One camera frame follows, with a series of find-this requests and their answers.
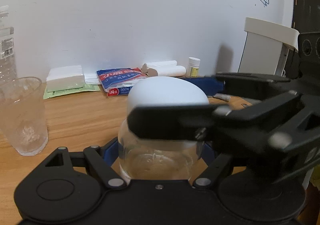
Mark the clear water bottle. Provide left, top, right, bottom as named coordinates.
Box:
left=0, top=5, right=17, bottom=85

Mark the white folded paper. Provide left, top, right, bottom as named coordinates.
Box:
left=84, top=73, right=100, bottom=85

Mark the white round jar lid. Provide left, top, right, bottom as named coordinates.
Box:
left=126, top=76, right=210, bottom=152

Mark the white cabinet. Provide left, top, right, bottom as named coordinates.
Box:
left=238, top=17, right=299, bottom=76

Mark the green paper sheet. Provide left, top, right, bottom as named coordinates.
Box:
left=43, top=84, right=100, bottom=100

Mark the blue dental flosser bag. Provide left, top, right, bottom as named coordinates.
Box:
left=97, top=68, right=148, bottom=97

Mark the frosted clear plastic cup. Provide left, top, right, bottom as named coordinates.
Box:
left=1, top=77, right=48, bottom=156

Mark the white tissue stack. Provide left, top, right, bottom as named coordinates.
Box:
left=46, top=65, right=86, bottom=92

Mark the clear glass jar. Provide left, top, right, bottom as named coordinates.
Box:
left=118, top=120, right=203, bottom=182

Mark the white pill bottle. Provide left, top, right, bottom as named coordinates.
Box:
left=186, top=57, right=201, bottom=78

